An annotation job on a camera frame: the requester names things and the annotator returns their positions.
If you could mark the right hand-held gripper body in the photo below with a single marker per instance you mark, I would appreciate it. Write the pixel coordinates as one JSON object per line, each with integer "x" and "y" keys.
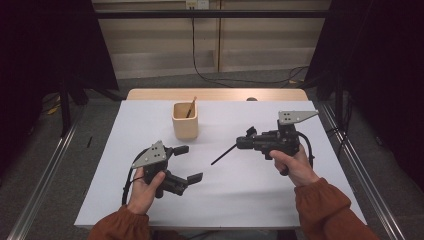
{"x": 280, "y": 140}

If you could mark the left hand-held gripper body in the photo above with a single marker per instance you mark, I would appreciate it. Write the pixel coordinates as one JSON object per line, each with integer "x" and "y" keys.
{"x": 151, "y": 160}

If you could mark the beige square ceramic cup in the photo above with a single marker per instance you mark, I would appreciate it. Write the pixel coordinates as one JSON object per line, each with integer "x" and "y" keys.
{"x": 185, "y": 128}

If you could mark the person's right hand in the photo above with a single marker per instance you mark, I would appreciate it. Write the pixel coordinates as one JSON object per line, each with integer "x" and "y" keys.
{"x": 296, "y": 168}

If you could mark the person's left hand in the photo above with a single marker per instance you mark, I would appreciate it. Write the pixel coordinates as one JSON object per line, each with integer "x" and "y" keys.
{"x": 143, "y": 196}

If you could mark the dark round table grommet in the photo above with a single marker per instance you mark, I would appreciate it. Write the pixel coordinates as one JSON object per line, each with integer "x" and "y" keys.
{"x": 251, "y": 99}

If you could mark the white table cover sheet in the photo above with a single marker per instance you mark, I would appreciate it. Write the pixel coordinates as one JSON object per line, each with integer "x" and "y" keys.
{"x": 233, "y": 200}

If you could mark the small black stick on floor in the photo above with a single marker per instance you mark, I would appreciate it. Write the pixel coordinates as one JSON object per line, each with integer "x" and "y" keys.
{"x": 89, "y": 142}

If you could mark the black stand leg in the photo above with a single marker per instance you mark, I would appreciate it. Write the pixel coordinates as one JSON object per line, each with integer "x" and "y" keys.
{"x": 65, "y": 110}

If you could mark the black curtain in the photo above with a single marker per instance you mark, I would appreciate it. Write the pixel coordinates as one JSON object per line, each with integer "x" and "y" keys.
{"x": 40, "y": 66}
{"x": 383, "y": 83}

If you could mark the metal floor rail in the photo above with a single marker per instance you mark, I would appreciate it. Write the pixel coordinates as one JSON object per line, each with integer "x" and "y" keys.
{"x": 40, "y": 186}
{"x": 376, "y": 196}

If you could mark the black horizontal frame bar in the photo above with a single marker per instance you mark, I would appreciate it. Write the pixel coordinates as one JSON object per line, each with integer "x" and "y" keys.
{"x": 206, "y": 14}

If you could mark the white wall outlet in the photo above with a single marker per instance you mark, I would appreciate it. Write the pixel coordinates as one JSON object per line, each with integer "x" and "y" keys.
{"x": 197, "y": 4}

